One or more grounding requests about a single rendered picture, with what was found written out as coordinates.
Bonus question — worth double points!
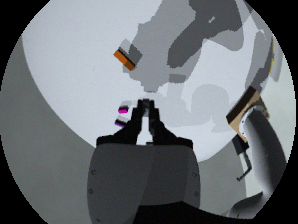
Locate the orange rod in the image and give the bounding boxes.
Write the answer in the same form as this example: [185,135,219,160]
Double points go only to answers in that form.
[113,50,135,71]

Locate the small magenta block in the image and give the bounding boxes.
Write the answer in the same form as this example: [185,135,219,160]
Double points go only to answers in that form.
[118,107,128,114]

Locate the purple rod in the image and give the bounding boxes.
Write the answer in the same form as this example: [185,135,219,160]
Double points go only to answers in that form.
[115,120,126,127]

